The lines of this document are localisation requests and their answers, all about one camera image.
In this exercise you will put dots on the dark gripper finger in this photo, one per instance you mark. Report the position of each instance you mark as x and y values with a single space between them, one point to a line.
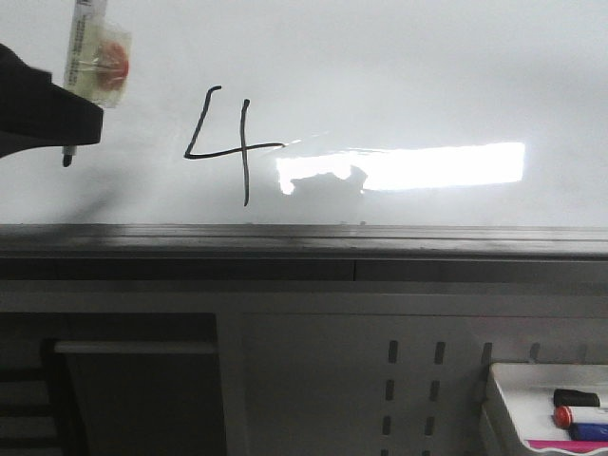
36 113

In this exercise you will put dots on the white plastic tray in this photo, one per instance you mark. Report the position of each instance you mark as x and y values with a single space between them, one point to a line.
518 404

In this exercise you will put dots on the red capped marker in tray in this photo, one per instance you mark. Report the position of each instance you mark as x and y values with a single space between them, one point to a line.
566 416

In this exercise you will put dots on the blue marker in tray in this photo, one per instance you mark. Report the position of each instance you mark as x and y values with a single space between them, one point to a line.
589 432

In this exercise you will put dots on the pink eraser in tray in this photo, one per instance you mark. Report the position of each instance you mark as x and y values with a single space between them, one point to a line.
572 446

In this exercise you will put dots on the white whiteboard with grey frame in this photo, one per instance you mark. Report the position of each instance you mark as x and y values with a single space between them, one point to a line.
434 127

